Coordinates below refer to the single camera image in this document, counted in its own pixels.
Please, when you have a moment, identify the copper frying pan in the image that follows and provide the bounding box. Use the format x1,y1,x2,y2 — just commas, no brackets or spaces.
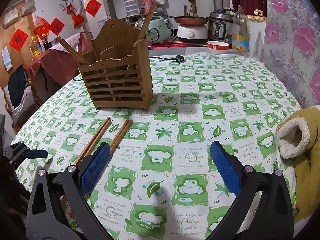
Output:
173,16,209,26

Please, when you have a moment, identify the single brown wooden chopstick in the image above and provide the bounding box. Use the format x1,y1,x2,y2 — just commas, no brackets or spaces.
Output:
74,116,110,165
110,120,133,155
109,119,131,148
76,118,112,167

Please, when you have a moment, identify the clear plastic bottle yellow label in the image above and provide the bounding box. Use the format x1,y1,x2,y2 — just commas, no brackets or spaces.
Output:
232,5,251,53

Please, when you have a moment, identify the red and white bowl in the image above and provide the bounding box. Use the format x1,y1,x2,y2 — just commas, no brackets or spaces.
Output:
207,41,230,55

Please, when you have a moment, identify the floral foil sheet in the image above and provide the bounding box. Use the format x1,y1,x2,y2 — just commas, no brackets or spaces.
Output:
259,0,320,110

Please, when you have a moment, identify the light green rice cooker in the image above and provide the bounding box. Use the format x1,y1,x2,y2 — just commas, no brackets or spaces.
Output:
146,15,173,44

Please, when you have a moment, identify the wooden chair with grey cushion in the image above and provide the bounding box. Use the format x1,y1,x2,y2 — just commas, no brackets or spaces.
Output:
2,67,38,130

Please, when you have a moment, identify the white patterned cloth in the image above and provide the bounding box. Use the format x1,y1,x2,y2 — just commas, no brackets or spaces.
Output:
64,33,84,53

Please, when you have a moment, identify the clear hanging plastic bag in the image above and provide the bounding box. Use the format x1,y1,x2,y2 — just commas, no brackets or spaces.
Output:
20,0,35,15

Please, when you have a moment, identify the wooden slatted chopstick holder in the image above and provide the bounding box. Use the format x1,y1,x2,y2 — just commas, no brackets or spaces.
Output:
79,19,153,111

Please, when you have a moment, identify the black power cord with plug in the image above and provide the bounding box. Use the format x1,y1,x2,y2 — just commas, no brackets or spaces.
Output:
72,54,186,82

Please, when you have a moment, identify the wooden door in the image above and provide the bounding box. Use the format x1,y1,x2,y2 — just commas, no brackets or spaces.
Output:
0,2,38,85

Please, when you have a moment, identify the yellow cooking oil bottle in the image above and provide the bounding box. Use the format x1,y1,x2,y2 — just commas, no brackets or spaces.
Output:
29,35,42,57

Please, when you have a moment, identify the white electric cooker base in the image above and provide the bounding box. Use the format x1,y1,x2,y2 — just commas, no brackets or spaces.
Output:
177,24,209,43

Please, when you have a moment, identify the clear drawer tower green lid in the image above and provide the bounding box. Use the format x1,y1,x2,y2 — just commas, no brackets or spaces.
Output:
122,0,140,17

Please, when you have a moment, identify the silver black pressure cooker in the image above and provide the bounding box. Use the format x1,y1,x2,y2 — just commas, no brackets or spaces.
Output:
208,8,237,43

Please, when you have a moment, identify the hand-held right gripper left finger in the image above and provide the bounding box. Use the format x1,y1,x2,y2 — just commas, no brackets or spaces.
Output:
26,142,112,240

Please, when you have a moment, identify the blue hanging pack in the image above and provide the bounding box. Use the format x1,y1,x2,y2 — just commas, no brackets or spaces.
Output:
1,46,13,72

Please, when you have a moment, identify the white refrigerator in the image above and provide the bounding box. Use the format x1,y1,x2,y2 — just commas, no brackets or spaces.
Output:
81,0,118,42

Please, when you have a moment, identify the red diamond paper poster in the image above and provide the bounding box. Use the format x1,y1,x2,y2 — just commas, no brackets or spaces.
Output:
9,29,28,51
49,17,65,36
85,0,102,17

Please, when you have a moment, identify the dark sauce bottle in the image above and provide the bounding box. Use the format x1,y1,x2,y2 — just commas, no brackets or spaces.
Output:
41,35,52,51

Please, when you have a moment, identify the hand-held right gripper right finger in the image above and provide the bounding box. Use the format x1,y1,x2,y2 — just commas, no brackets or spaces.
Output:
209,141,295,240

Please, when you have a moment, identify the red hanging bag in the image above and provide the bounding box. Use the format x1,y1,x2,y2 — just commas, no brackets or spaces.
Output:
66,2,84,28

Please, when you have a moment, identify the red plastic bag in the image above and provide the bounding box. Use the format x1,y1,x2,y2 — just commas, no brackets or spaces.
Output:
34,16,50,37

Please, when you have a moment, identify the side table with red cover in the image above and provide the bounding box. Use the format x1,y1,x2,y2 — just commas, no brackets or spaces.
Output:
24,34,84,88

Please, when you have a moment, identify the black jacket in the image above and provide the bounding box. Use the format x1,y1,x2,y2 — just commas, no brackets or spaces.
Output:
8,67,30,108

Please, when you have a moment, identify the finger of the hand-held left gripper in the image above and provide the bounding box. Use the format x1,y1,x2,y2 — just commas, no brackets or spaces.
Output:
3,141,49,165

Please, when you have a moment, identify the gold fringed cloth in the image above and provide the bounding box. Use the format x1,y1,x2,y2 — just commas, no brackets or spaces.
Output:
247,9,267,22

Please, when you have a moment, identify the green patterned tablecloth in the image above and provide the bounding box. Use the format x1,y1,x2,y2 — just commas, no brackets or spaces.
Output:
14,47,304,240

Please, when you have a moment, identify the olive fleece-lined garment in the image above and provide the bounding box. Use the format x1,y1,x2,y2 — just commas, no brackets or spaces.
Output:
276,106,320,224

